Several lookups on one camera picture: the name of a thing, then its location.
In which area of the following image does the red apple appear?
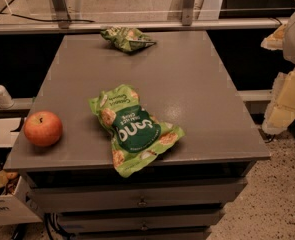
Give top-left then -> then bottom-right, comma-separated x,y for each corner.
24,111 -> 63,147

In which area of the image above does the black cable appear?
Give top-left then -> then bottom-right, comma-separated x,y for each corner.
0,0 -> 96,24

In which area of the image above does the metal frame railing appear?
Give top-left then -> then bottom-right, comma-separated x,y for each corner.
0,0 -> 295,34

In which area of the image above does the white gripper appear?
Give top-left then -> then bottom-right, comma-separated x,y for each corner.
261,12 -> 295,135

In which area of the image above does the green jalapeno chip bag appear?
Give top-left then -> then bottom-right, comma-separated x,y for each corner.
100,27 -> 156,53

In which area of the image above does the white cardboard box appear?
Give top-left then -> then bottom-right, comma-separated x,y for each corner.
0,170 -> 42,226

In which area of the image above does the grey drawer cabinet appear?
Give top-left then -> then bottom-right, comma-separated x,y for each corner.
5,31 -> 269,240

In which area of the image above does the green rice chip bag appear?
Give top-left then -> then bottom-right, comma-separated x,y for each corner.
89,85 -> 185,178

